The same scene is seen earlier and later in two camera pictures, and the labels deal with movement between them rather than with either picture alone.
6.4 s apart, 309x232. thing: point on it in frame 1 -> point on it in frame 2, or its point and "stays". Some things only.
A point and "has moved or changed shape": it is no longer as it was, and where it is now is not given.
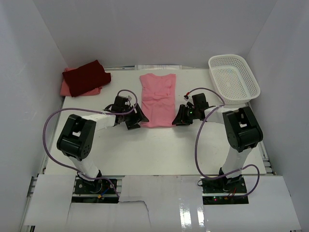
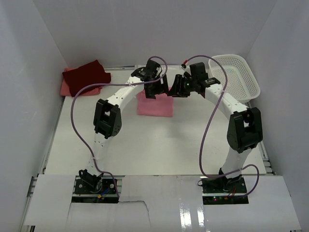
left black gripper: [136, 117] -> [161, 88]
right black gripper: [180, 119] -> [176, 90]
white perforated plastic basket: [233, 79] stays
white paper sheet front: [159, 202] stays
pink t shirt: [158, 99] has moved or changed shape
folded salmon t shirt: [64, 90] stays
